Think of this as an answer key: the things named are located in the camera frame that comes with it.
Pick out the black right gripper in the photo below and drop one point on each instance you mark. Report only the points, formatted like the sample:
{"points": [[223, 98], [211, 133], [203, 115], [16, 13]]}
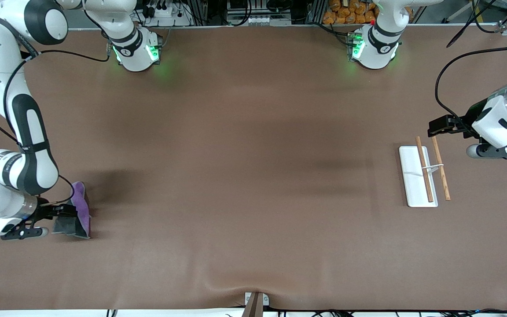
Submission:
{"points": [[44, 212]]}

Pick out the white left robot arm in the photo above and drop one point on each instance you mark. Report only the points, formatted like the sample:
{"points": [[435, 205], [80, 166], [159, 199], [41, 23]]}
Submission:
{"points": [[374, 48]]}

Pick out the white rack base plate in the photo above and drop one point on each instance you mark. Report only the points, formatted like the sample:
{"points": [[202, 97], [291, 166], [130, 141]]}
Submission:
{"points": [[412, 185]]}

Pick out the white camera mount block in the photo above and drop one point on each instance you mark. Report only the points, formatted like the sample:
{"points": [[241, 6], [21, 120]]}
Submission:
{"points": [[495, 125], [0, 224]]}

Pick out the pile of orange packets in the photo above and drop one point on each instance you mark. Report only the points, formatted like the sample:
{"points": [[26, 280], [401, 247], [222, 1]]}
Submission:
{"points": [[346, 13]]}

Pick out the wooden rack rod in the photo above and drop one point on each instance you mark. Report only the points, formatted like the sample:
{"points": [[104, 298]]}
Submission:
{"points": [[424, 169], [440, 167]]}

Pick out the black electronics box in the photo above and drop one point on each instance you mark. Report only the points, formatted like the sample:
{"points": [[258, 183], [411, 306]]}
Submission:
{"points": [[240, 6]]}

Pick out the white power strip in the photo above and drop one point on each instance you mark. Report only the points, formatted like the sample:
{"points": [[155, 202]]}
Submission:
{"points": [[165, 13]]}

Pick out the grey metal mount bracket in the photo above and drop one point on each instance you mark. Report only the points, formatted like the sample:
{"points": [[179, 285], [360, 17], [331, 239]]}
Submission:
{"points": [[255, 306]]}

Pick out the white terminal block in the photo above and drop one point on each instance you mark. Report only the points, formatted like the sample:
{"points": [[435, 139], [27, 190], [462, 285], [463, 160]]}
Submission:
{"points": [[258, 20]]}

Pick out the brown table mat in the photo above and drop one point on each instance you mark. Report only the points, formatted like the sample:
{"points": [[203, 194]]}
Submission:
{"points": [[253, 176]]}

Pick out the white right camera mount block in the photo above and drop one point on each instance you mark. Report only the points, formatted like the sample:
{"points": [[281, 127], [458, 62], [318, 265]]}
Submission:
{"points": [[0, 224]]}

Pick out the thin metal rack bracket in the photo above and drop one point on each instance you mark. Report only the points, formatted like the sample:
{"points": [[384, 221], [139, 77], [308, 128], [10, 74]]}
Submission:
{"points": [[436, 166]]}

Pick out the white left camera mount block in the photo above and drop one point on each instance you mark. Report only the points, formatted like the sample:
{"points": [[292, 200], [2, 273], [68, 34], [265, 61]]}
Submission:
{"points": [[495, 125]]}

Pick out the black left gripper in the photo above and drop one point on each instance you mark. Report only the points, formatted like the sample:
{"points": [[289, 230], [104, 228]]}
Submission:
{"points": [[468, 119]]}

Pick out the purple and grey towel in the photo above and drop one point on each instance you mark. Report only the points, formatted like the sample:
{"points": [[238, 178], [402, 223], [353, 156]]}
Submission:
{"points": [[82, 207]]}

